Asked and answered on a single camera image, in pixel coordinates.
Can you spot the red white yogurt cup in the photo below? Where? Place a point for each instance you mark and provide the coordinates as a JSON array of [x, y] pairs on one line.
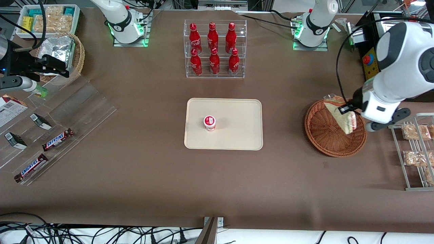
[[210, 122]]

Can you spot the black food warmer appliance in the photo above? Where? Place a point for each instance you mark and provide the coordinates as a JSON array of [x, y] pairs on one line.
[[369, 37]]

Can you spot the red white printed box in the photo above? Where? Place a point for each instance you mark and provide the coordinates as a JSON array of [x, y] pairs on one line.
[[10, 110]]

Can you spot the brown wicker basket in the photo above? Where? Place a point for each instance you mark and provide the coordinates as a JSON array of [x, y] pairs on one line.
[[322, 135]]

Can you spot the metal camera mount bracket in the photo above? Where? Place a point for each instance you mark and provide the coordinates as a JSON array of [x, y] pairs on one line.
[[208, 232]]

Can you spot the triangular sandwich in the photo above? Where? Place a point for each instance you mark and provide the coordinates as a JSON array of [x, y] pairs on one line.
[[342, 117]]

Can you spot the light wicker basket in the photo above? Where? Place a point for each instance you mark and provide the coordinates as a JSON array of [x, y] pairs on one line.
[[78, 57]]

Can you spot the small green bottle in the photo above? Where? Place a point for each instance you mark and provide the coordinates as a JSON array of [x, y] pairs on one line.
[[41, 91]]

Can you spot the yellow panel red stop button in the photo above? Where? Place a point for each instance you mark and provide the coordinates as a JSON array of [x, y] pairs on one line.
[[369, 62]]

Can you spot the crumpled clear plastic wrap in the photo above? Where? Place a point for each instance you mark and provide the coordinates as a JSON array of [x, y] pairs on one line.
[[340, 23]]

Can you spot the teal snack pack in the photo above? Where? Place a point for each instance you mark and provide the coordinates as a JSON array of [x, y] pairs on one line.
[[35, 12], [69, 11]]

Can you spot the clear cracker bag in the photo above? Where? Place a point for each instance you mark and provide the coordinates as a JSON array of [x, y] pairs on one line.
[[42, 23], [61, 20]]

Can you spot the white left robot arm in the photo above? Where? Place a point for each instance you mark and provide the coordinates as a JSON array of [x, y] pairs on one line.
[[403, 61]]

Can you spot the small black white box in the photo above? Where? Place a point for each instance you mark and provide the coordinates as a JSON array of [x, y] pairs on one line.
[[15, 140], [40, 121]]

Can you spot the aluminium arm base plate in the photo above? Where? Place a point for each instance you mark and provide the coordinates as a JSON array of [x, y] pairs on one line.
[[144, 34], [310, 48]]

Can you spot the Snickers chocolate bar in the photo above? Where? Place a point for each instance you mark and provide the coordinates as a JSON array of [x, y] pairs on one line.
[[57, 139], [31, 167]]

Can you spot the clear acrylic bottle rack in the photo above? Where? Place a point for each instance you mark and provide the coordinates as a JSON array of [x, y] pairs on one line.
[[220, 76]]

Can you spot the white plastic bin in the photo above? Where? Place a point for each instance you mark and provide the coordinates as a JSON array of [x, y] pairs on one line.
[[76, 20]]

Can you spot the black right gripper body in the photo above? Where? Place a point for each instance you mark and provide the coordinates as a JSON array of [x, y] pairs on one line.
[[21, 63]]

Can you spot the red cola bottle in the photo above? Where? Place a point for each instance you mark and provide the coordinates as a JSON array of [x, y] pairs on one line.
[[231, 35], [196, 64], [194, 35], [233, 64], [213, 35], [214, 63]]

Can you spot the clear bag of biscuits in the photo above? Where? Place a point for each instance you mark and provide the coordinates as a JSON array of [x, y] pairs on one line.
[[430, 176], [413, 158], [432, 130], [415, 132]]

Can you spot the beige plastic tray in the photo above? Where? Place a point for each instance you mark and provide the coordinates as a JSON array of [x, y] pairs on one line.
[[237, 135]]

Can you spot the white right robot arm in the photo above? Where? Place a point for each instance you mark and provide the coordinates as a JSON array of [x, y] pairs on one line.
[[118, 17]]

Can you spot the red sausage on skewer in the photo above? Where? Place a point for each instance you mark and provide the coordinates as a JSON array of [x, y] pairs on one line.
[[408, 2]]

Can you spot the silver foil snack bag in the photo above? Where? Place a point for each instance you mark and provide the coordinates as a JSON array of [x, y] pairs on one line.
[[59, 47]]

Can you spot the yellow snack box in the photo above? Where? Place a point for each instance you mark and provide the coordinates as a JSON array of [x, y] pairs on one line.
[[27, 24]]

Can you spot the clear acrylic stepped display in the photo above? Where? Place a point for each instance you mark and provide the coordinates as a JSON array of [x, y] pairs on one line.
[[81, 108]]

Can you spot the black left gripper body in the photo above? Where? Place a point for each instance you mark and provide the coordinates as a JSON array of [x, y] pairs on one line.
[[356, 96]]

